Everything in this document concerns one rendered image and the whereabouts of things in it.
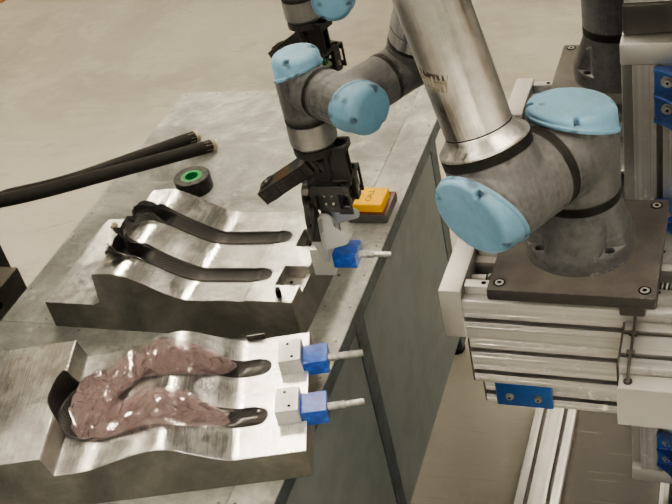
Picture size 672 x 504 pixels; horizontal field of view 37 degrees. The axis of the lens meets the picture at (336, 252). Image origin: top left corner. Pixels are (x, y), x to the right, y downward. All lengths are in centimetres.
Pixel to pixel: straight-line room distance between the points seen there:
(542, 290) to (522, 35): 310
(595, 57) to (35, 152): 306
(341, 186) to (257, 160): 72
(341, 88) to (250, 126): 101
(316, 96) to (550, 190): 38
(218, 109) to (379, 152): 51
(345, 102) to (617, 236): 41
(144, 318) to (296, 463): 48
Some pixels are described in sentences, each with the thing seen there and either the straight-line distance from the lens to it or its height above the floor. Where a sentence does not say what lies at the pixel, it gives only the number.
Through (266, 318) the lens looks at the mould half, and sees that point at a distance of 173.
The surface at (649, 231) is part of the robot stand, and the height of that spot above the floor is 104.
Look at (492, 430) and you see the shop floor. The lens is 263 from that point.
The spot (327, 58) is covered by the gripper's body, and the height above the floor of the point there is 107.
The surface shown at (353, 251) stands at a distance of 167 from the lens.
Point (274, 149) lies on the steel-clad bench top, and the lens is 230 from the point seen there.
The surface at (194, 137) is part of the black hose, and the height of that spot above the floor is 82.
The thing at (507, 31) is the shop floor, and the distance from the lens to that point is 448.
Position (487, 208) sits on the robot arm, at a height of 124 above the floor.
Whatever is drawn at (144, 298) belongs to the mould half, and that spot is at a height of 88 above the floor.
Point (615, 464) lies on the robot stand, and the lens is 227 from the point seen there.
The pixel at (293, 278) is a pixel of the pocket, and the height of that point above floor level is 86.
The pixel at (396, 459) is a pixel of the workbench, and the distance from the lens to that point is 227.
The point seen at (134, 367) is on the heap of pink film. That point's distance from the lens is 165.
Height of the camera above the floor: 193
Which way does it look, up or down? 36 degrees down
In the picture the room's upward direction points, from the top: 14 degrees counter-clockwise
